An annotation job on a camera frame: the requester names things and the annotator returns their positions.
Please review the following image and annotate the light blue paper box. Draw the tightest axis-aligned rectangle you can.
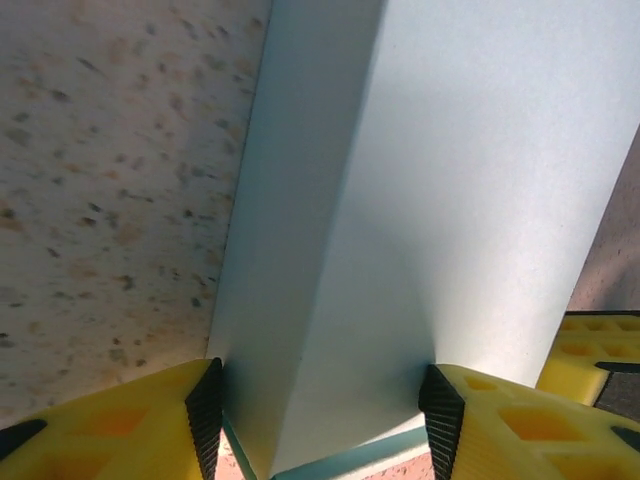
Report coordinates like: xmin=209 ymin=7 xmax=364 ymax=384
xmin=205 ymin=0 xmax=640 ymax=480

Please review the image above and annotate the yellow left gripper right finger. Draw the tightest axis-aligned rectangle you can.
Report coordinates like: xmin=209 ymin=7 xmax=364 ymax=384
xmin=417 ymin=363 xmax=640 ymax=480

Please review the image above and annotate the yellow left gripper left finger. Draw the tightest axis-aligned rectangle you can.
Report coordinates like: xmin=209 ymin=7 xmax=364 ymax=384
xmin=0 ymin=357 xmax=225 ymax=480

